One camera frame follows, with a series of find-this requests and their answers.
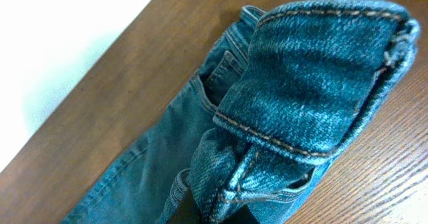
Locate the blue denim jeans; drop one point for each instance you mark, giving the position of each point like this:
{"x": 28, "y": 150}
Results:
{"x": 280, "y": 96}

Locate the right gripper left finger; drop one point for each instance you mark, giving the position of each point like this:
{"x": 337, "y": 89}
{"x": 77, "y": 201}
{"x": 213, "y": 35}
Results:
{"x": 187, "y": 211}

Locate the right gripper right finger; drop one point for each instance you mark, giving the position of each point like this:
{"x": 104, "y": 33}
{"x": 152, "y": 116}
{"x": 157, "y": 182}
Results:
{"x": 241, "y": 216}

